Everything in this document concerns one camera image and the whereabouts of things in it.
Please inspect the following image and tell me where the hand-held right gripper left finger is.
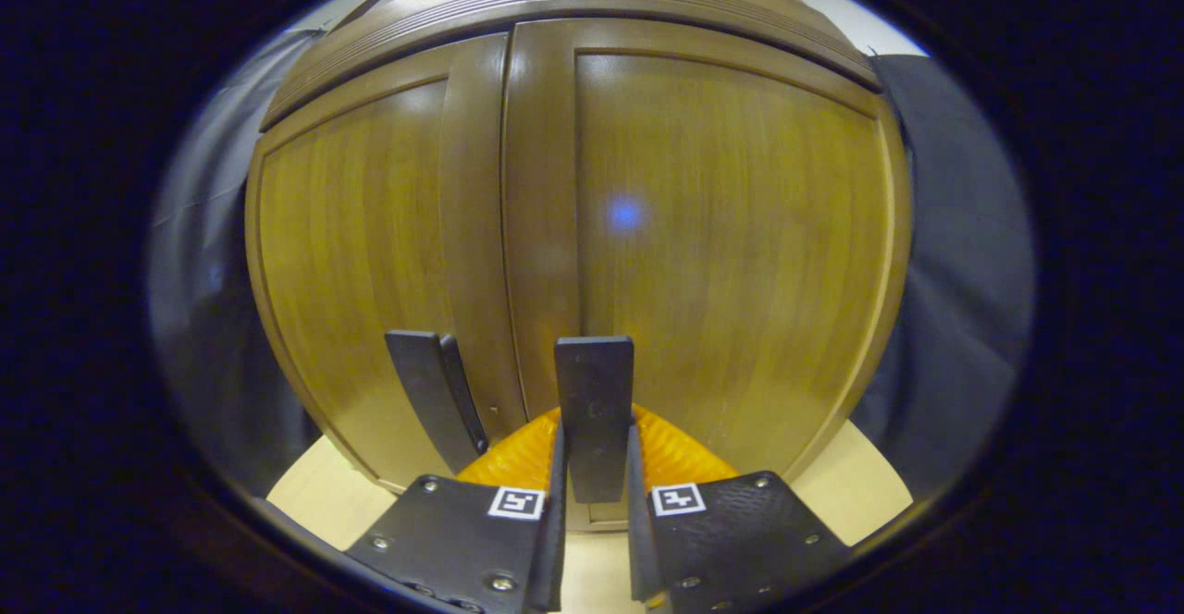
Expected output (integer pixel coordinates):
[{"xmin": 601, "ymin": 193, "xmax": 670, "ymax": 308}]
[{"xmin": 344, "ymin": 406, "xmax": 568, "ymax": 614}]

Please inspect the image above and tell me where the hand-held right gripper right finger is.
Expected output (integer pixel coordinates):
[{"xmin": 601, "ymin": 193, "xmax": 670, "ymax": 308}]
[{"xmin": 626, "ymin": 403, "xmax": 852, "ymax": 614}]

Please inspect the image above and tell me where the black door handle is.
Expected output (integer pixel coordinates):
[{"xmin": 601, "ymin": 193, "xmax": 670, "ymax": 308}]
[
  {"xmin": 555, "ymin": 337, "xmax": 635, "ymax": 504},
  {"xmin": 385, "ymin": 330, "xmax": 489, "ymax": 474}
]

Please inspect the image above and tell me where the wooden double-door shoe cabinet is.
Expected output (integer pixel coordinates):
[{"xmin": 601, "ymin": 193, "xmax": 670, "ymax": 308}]
[{"xmin": 243, "ymin": 0, "xmax": 917, "ymax": 534}]

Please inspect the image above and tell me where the black backdrop cloth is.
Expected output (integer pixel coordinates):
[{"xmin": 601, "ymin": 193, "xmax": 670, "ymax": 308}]
[{"xmin": 146, "ymin": 27, "xmax": 1037, "ymax": 504}]

